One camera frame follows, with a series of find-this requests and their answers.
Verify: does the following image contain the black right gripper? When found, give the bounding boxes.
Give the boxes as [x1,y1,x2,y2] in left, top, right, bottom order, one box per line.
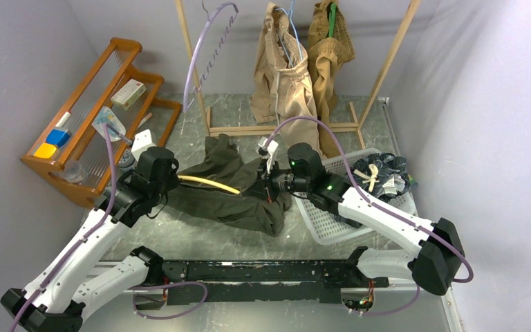
[245,158,311,204]

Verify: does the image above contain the wooden hanger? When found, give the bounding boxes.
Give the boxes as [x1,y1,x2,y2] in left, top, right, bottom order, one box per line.
[178,175,241,195]

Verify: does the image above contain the olive green shorts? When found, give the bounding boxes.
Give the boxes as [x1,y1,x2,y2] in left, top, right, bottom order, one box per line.
[167,134,292,237]

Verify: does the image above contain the lilac plastic hanger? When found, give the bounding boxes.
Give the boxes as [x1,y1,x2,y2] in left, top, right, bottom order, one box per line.
[182,1,240,113]

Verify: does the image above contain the dark shark print shorts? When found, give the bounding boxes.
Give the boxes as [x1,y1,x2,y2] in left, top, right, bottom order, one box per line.
[351,153,411,203]

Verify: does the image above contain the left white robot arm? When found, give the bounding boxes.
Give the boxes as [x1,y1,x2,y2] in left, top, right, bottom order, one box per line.
[0,146,179,331]

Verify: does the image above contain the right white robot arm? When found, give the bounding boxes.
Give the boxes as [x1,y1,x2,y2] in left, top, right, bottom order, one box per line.
[258,138,467,295]

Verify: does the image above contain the beige shorts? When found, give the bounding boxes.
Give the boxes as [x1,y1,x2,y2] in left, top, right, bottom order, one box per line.
[249,2,327,159]

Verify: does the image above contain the tan brown shorts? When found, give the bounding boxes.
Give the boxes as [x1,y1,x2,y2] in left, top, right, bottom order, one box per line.
[306,0,357,159]

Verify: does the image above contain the green hanger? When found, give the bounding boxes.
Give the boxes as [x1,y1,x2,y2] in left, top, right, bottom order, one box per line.
[327,2,337,38]

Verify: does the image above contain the white blue round jar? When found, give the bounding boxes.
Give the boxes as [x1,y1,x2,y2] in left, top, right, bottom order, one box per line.
[117,148,138,172]

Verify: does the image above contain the white plastic laundry basket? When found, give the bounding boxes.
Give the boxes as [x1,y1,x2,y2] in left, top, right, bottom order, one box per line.
[294,148,417,246]

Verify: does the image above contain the white pen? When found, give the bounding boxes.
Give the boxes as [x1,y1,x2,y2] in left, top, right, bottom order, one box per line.
[137,113,153,129]

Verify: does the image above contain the white blue packaged item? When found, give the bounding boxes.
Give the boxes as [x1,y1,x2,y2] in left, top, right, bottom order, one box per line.
[91,106,126,142]

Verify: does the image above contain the orange wooden shelf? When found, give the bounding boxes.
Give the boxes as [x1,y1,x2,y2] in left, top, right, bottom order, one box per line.
[21,37,182,208]

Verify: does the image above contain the clear plastic cup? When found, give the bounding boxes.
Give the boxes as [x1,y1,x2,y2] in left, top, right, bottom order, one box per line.
[58,160,87,184]

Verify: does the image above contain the white red box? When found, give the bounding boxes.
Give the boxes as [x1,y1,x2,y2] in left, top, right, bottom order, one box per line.
[111,79,147,110]

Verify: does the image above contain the wooden clothes rack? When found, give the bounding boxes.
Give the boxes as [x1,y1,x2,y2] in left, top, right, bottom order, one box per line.
[201,1,420,136]

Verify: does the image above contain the blue sponge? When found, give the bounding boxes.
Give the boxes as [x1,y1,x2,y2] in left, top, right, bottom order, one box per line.
[45,127,72,148]

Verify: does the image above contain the white tube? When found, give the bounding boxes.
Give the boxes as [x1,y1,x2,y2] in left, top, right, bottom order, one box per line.
[55,111,71,128]

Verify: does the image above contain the yellow sponge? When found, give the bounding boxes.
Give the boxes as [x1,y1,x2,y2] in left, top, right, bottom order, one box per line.
[32,142,59,160]

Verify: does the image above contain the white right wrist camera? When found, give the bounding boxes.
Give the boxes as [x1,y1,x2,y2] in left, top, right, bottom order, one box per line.
[257,137,279,174]

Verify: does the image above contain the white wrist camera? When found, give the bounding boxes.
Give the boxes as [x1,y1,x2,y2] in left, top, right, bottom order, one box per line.
[257,137,279,174]
[131,129,157,162]

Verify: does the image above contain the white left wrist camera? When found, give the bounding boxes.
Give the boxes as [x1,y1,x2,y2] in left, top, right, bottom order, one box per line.
[131,129,157,162]

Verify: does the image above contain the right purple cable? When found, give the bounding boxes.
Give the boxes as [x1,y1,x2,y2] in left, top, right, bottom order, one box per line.
[263,115,474,317]

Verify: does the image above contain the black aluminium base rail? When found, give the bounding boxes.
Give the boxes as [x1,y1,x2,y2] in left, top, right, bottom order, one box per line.
[43,259,452,308]

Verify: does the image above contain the blue wire hanger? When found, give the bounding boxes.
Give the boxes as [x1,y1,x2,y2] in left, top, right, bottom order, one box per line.
[275,0,304,60]

